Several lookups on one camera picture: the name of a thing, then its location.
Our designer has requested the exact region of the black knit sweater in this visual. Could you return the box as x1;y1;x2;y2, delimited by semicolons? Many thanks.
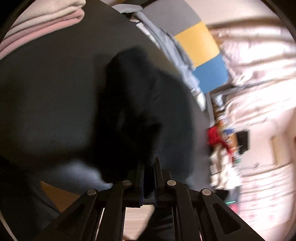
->
90;47;196;197

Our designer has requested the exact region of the red and cream knit sweater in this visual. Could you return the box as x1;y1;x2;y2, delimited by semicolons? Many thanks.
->
207;126;242;191

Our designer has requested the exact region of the black monitor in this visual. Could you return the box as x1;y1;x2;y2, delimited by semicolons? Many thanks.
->
236;130;249;155

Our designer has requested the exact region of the light grey hoodie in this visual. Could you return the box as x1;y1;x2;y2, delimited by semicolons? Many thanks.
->
112;4;206;111

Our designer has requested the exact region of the pink floral curtain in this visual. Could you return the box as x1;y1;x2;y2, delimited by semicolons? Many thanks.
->
209;18;295;240

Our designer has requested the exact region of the grey yellow blue chair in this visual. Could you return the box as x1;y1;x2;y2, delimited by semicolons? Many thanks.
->
127;1;235;94

